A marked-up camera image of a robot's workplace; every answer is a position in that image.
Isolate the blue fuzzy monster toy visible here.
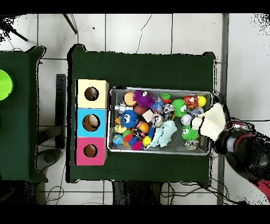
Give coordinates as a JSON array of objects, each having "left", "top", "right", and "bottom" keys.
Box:
[{"left": 120, "top": 109, "right": 139, "bottom": 129}]

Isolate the dark green tablecloth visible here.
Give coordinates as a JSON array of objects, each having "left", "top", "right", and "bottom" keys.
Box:
[{"left": 66, "top": 44, "right": 216, "bottom": 188}]

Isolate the yellow ball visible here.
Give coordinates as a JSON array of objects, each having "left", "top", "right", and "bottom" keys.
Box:
[{"left": 142, "top": 135, "right": 152, "bottom": 148}]

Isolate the orange tiger plush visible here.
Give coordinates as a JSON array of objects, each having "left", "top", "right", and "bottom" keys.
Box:
[{"left": 184, "top": 95, "right": 200, "bottom": 110}]

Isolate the purple spiky ball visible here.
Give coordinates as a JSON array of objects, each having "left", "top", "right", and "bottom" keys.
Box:
[{"left": 133, "top": 89, "right": 156, "bottom": 109}]

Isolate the black upright bar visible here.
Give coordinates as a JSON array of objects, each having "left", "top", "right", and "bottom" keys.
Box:
[{"left": 55, "top": 73, "right": 68, "bottom": 150}]

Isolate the clear mesh bin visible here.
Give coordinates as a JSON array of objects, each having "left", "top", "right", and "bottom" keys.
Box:
[{"left": 108, "top": 86, "right": 214, "bottom": 157}]

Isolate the lime green round object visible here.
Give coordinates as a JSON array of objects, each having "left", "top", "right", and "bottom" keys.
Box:
[{"left": 0, "top": 69, "right": 14, "bottom": 101}]

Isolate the brown toy football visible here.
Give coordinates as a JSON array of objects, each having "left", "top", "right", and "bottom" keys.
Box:
[{"left": 134, "top": 105, "right": 148, "bottom": 116}]

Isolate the green spiky ball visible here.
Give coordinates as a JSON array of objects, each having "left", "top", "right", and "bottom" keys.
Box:
[{"left": 181, "top": 125, "right": 200, "bottom": 142}]

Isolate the black tripod leg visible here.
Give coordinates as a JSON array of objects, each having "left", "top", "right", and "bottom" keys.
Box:
[
  {"left": 0, "top": 18, "right": 28, "bottom": 42},
  {"left": 63, "top": 13, "right": 79, "bottom": 34}
]

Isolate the mint green knit cloth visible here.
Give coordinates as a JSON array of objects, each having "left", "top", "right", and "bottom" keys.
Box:
[{"left": 147, "top": 120, "right": 178, "bottom": 148}]

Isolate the wooden three-hole box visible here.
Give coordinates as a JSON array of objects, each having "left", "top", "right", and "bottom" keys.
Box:
[{"left": 75, "top": 78, "right": 110, "bottom": 167}]

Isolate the green covered side table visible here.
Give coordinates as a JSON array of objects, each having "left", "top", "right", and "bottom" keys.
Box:
[{"left": 0, "top": 45, "right": 47, "bottom": 183}]

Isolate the cream knit cloth roll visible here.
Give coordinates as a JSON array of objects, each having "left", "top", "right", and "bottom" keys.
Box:
[{"left": 190, "top": 102, "right": 227, "bottom": 142}]

